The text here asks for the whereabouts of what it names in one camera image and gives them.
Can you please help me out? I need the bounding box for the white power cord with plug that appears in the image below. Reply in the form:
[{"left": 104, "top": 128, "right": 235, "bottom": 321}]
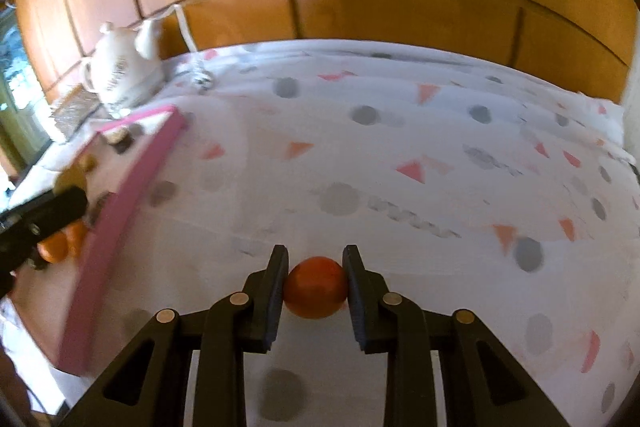
[{"left": 167, "top": 4, "right": 216, "bottom": 92}]

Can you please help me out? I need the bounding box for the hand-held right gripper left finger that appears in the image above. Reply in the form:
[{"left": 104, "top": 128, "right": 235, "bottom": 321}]
[{"left": 52, "top": 245, "right": 290, "bottom": 427}]

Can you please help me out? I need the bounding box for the white patterned tablecloth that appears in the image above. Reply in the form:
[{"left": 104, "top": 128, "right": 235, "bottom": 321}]
[{"left": 0, "top": 38, "right": 633, "bottom": 427}]

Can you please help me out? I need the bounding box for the window with green frame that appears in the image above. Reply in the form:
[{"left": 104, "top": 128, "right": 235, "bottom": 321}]
[{"left": 0, "top": 2, "right": 51, "bottom": 178}]

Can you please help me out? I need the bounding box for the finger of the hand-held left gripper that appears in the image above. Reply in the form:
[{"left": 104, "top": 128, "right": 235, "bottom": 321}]
[{"left": 0, "top": 186, "right": 89, "bottom": 244}]

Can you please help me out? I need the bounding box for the orange with black stem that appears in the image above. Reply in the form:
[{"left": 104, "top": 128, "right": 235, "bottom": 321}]
[{"left": 37, "top": 232, "right": 69, "bottom": 264}]

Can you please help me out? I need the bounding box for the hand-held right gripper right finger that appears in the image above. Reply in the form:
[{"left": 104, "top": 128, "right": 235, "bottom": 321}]
[{"left": 342, "top": 245, "right": 571, "bottom": 427}]

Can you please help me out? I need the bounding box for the pink tray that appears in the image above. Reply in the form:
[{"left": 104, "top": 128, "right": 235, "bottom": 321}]
[{"left": 0, "top": 103, "right": 188, "bottom": 375}]

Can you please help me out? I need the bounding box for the wooden panelled cabinet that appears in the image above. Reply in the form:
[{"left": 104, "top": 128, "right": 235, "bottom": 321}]
[{"left": 10, "top": 0, "right": 640, "bottom": 108}]

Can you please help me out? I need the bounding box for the white ceramic electric kettle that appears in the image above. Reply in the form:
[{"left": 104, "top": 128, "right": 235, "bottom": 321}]
[{"left": 80, "top": 19, "right": 166, "bottom": 112}]

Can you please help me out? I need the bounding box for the small brown kiwi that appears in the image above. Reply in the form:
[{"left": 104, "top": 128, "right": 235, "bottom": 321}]
[{"left": 56, "top": 167, "right": 87, "bottom": 194}]

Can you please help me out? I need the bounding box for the red tomato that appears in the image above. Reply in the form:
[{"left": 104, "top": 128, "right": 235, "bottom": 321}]
[{"left": 284, "top": 256, "right": 349, "bottom": 320}]

